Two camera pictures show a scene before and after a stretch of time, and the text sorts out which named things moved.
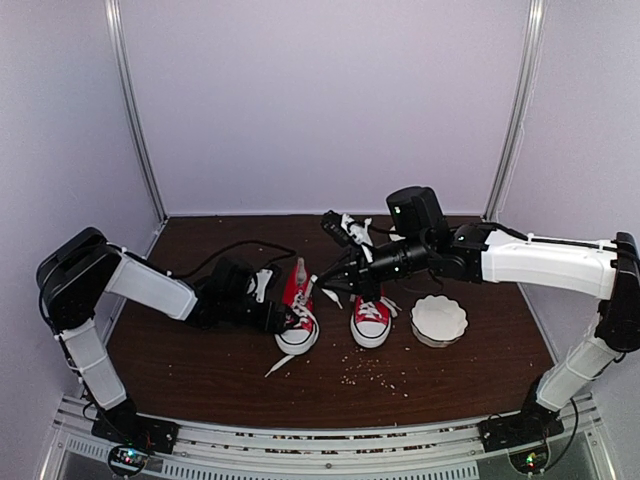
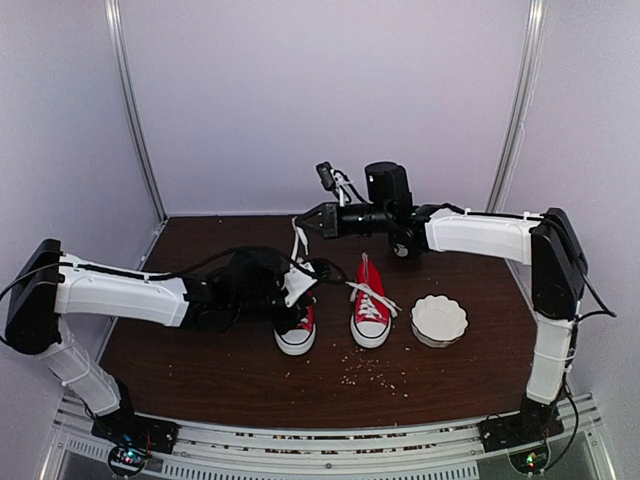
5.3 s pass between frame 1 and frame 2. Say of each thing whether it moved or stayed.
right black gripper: moved
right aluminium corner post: stayed
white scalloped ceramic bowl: stayed
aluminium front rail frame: stayed
